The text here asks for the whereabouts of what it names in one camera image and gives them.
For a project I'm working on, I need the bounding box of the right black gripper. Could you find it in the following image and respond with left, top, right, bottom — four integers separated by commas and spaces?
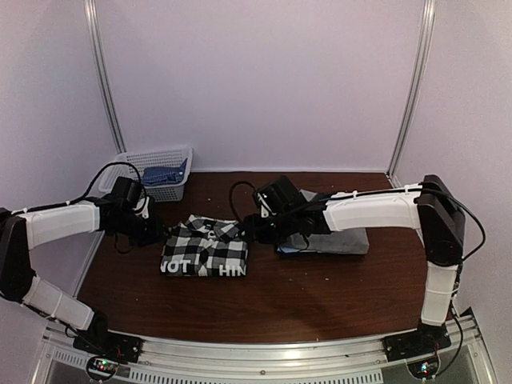
239, 210, 298, 244

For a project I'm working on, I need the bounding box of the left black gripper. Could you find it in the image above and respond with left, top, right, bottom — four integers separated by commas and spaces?
112, 210, 171, 247

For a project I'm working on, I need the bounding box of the light blue shirt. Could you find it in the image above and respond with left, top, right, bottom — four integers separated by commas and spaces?
276, 245, 309, 255

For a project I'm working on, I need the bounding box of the black white plaid shirt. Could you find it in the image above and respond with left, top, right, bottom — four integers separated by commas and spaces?
160, 214, 248, 278

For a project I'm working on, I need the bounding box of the grey collared shirt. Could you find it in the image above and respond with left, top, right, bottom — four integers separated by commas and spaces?
275, 190, 370, 256

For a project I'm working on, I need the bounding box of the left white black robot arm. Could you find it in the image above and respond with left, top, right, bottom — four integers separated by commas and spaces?
1, 177, 166, 355

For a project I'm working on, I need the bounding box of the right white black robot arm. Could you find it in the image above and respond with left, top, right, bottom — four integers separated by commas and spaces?
242, 174, 466, 354

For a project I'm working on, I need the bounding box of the blue patterned shirt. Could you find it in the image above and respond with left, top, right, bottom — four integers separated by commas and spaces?
142, 159, 187, 186

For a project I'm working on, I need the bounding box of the white plastic mesh basket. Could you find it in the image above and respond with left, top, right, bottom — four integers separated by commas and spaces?
98, 145, 194, 202

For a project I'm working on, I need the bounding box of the left small circuit board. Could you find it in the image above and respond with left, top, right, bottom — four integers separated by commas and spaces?
86, 356, 119, 381

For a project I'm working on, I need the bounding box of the small circuit board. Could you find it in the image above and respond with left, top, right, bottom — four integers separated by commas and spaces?
86, 356, 119, 381
407, 359, 440, 380

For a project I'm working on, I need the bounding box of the right small circuit board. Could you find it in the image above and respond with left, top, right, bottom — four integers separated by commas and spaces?
407, 359, 440, 380

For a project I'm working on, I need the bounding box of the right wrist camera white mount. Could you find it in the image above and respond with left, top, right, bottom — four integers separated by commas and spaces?
258, 198, 274, 218

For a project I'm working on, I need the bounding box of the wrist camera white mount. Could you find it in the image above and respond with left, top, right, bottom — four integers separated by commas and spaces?
258, 198, 274, 218
134, 196, 154, 219

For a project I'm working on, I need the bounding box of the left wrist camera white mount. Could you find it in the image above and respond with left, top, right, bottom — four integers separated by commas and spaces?
134, 196, 154, 219

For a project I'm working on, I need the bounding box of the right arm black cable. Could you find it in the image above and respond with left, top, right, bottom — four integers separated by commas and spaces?
228, 182, 487, 265

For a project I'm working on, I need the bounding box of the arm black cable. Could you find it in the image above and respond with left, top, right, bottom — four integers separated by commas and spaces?
0, 162, 145, 257
228, 182, 487, 265

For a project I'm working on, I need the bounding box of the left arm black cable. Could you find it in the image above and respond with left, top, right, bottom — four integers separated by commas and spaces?
0, 162, 145, 257

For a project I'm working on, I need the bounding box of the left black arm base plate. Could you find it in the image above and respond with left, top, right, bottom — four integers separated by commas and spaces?
68, 327, 142, 364

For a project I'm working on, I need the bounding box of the aluminium front rail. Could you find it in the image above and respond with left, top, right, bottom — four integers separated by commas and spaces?
29, 314, 498, 383

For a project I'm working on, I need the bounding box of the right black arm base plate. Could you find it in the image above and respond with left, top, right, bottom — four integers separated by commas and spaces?
382, 323, 451, 362

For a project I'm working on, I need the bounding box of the left aluminium frame post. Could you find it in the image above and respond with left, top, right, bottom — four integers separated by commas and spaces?
84, 0, 126, 154

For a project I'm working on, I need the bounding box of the aluminium frame post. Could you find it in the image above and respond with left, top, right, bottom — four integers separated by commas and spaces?
386, 0, 436, 186
84, 0, 126, 154

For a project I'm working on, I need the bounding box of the right aluminium frame post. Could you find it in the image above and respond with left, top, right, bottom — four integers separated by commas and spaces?
386, 0, 436, 186

